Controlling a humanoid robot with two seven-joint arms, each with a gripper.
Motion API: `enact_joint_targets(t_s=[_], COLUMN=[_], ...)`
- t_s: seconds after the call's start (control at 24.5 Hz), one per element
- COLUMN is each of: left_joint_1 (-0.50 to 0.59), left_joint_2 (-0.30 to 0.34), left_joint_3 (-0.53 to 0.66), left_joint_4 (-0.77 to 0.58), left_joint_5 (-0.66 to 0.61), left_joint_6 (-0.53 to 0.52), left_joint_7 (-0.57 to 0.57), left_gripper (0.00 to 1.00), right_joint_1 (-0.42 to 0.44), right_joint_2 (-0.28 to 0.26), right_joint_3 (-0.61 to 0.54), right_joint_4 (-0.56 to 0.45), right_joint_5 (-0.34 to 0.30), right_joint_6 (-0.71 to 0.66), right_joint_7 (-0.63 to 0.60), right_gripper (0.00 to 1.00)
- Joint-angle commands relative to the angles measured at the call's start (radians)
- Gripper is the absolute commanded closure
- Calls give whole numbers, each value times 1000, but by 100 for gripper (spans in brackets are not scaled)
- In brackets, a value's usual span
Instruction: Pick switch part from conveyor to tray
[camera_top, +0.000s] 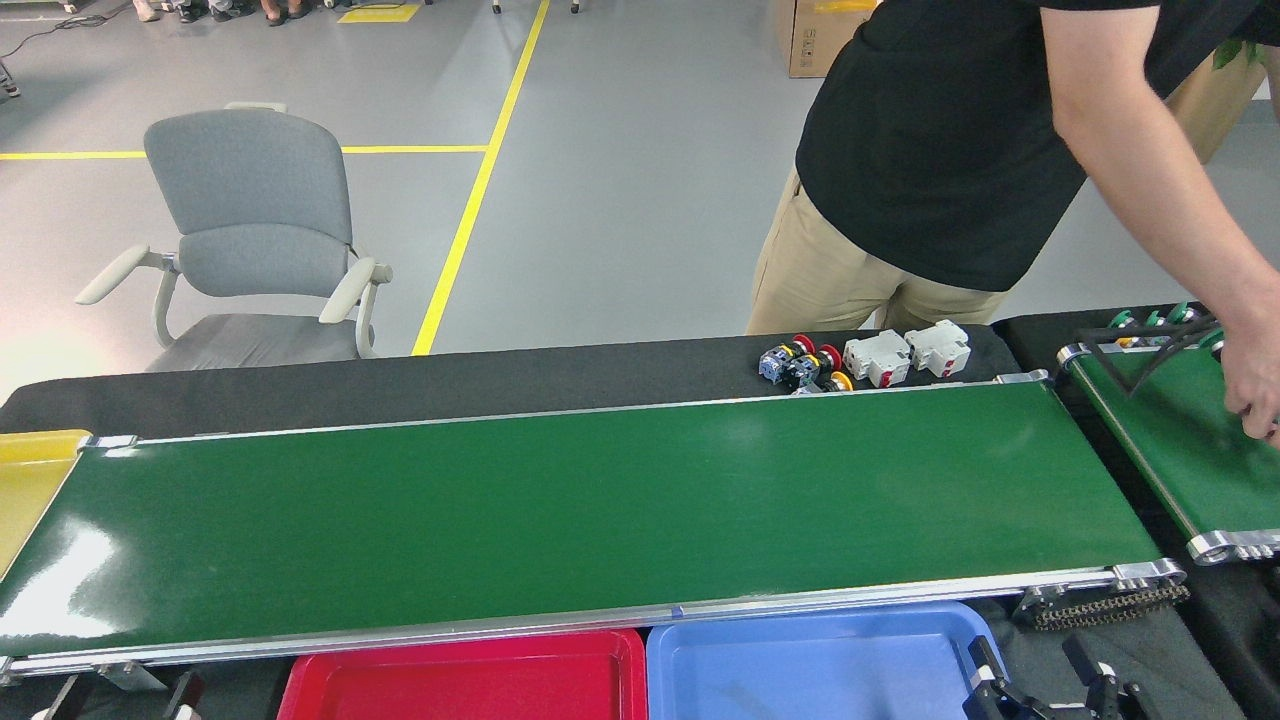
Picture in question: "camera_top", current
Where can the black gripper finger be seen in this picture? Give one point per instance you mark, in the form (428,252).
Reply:
(62,700)
(1110,700)
(995,700)
(187,698)

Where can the yellow mushroom push button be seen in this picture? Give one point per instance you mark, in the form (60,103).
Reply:
(840,382)

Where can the white circuit breaker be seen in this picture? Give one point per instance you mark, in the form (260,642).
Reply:
(877,360)
(938,350)

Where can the person's right forearm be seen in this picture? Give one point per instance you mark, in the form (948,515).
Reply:
(1170,220)

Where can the blue plastic tray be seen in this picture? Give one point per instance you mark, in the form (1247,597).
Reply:
(800,670)

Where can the yellow plastic tray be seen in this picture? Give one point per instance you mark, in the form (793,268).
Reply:
(30,490)

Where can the red plastic tray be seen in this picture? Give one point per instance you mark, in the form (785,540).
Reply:
(450,680)

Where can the short green feeder conveyor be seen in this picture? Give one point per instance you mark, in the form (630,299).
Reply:
(1180,440)

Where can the long green conveyor belt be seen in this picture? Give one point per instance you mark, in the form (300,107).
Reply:
(600,500)

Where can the person's right hand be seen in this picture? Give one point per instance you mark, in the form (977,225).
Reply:
(1255,380)

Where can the black bent guide strip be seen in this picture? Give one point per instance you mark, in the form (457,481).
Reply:
(1130,388)

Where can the small black table cloth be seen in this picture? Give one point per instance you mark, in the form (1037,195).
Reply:
(1035,345)

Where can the large black table cloth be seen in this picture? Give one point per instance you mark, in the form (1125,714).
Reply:
(400,385)

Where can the grey office chair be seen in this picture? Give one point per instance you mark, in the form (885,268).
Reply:
(250,180)

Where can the person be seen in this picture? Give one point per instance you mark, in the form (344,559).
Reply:
(920,150)

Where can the potted plant in tan pot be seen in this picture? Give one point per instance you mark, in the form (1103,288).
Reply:
(1215,110)

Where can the brown cardboard box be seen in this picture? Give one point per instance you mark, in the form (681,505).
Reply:
(825,40)

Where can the person's feet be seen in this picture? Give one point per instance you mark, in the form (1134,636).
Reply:
(192,14)
(275,17)
(147,12)

